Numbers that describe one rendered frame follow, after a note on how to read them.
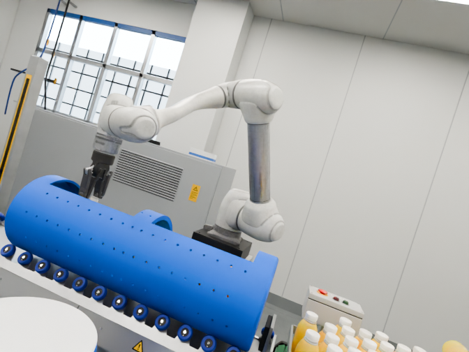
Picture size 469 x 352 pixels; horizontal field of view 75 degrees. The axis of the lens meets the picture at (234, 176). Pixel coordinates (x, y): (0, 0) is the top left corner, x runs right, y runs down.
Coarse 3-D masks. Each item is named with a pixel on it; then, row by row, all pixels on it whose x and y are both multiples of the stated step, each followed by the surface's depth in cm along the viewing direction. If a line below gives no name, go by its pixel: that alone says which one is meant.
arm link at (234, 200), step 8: (232, 192) 161; (240, 192) 160; (224, 200) 162; (232, 200) 158; (240, 200) 157; (224, 208) 160; (232, 208) 156; (240, 208) 154; (224, 216) 159; (232, 216) 155; (216, 224) 162; (224, 224) 159; (232, 224) 156; (240, 232) 163
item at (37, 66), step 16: (32, 64) 155; (32, 80) 154; (32, 96) 157; (16, 112) 156; (32, 112) 159; (16, 128) 155; (16, 144) 156; (0, 160) 157; (16, 160) 159; (0, 176) 156; (0, 192) 156; (0, 208) 159
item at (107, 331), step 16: (0, 240) 117; (16, 256) 109; (0, 272) 102; (48, 272) 105; (0, 288) 100; (16, 288) 99; (32, 288) 98; (128, 304) 101; (96, 320) 93; (176, 320) 100; (112, 336) 90; (128, 336) 90; (176, 336) 91
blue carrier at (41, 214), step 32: (32, 192) 101; (64, 192) 102; (32, 224) 97; (64, 224) 95; (96, 224) 94; (128, 224) 94; (160, 224) 113; (64, 256) 95; (96, 256) 91; (128, 256) 89; (160, 256) 88; (192, 256) 88; (224, 256) 88; (256, 256) 90; (128, 288) 90; (160, 288) 86; (192, 288) 84; (224, 288) 83; (256, 288) 82; (192, 320) 86; (224, 320) 82; (256, 320) 80
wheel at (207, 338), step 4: (204, 336) 87; (208, 336) 87; (212, 336) 87; (204, 340) 86; (208, 340) 86; (212, 340) 86; (204, 344) 86; (208, 344) 86; (212, 344) 86; (216, 344) 87; (204, 348) 85; (208, 348) 85; (212, 348) 85
